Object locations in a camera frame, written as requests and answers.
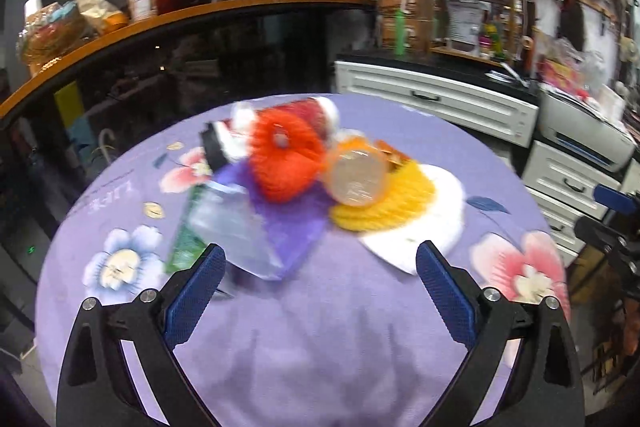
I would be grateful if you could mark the green snack packet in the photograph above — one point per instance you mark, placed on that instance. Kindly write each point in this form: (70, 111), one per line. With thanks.
(185, 247)

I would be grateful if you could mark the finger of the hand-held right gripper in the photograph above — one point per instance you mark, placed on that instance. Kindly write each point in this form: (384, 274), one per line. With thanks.
(620, 199)

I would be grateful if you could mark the plastic bag of snacks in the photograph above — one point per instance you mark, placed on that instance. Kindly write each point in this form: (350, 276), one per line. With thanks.
(575, 67)

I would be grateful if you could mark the green bottle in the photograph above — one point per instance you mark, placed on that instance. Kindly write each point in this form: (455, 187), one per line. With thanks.
(399, 32)

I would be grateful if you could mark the white printer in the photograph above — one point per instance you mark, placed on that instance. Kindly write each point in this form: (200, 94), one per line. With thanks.
(585, 132)

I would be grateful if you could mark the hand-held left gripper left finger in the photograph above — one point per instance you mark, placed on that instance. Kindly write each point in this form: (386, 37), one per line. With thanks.
(195, 297)

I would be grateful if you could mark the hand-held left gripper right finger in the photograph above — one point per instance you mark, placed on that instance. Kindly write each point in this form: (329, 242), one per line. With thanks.
(445, 297)

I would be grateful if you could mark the small colourful bottles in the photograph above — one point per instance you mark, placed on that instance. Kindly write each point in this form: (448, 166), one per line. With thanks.
(492, 39)

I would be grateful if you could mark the white wide desk drawer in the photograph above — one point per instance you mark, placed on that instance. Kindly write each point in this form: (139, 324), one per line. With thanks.
(450, 102)

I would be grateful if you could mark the orange snack wrapper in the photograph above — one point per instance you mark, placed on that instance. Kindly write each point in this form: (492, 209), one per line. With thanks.
(392, 157)

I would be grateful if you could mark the white paper plate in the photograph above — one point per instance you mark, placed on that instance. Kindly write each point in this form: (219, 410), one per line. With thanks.
(435, 217)

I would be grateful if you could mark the gold glass bowl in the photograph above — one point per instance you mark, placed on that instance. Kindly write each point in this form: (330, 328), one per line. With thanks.
(50, 34)

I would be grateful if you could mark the white and brown pouch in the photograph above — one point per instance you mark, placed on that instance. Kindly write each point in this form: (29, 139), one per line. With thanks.
(465, 22)

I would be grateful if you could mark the orange foam net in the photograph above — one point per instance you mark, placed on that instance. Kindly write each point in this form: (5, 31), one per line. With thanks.
(285, 167)

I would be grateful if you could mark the brown product box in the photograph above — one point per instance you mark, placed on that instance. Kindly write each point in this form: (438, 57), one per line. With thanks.
(395, 4)
(415, 37)

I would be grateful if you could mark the purple floral tablecloth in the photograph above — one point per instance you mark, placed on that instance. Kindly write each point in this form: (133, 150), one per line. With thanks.
(320, 357)

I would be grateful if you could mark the curved wooden counter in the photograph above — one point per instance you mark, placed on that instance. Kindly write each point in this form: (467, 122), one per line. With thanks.
(200, 9)

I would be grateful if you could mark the yellow snack bag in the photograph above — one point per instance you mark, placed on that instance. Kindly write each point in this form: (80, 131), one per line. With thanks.
(97, 9)

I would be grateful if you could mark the white handheld device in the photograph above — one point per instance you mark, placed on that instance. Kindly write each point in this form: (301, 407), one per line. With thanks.
(505, 74)

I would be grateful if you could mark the purple organza bag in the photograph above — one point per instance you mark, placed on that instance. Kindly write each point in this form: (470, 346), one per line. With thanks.
(285, 232)

